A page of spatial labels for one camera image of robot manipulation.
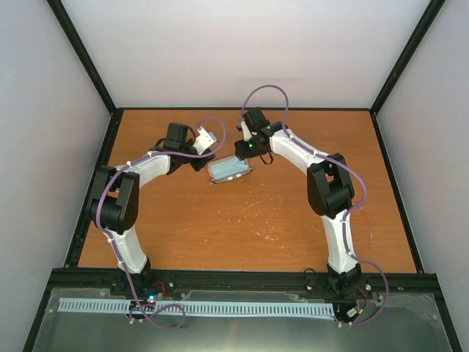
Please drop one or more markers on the light blue cleaning cloth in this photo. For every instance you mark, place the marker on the light blue cleaning cloth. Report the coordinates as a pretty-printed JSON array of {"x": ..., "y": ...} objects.
[{"x": 228, "y": 167}]

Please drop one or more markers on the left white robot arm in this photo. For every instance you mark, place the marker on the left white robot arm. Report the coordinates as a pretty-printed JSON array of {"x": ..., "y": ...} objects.
[{"x": 113, "y": 203}]

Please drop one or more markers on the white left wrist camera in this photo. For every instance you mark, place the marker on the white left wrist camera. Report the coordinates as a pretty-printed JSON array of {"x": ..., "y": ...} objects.
[{"x": 204, "y": 141}]

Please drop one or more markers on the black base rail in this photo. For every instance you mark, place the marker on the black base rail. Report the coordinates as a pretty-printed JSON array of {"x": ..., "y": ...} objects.
[{"x": 306, "y": 285}]

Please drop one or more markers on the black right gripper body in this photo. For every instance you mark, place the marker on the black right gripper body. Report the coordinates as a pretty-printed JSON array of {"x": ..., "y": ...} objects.
[{"x": 250, "y": 151}]

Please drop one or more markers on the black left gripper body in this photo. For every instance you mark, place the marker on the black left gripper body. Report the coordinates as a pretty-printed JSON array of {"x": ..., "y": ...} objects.
[{"x": 196, "y": 164}]

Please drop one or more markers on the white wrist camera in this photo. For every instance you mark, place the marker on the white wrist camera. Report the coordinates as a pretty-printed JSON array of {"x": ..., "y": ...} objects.
[
  {"x": 204, "y": 141},
  {"x": 245, "y": 130}
]

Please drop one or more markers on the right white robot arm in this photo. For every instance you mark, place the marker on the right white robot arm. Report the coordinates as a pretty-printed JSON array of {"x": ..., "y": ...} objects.
[{"x": 329, "y": 188}]

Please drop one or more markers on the light blue cable duct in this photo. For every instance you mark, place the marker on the light blue cable duct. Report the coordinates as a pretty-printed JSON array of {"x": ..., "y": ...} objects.
[{"x": 205, "y": 309}]

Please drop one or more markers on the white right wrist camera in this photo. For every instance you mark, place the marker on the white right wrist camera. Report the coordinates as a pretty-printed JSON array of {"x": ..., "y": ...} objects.
[{"x": 245, "y": 130}]

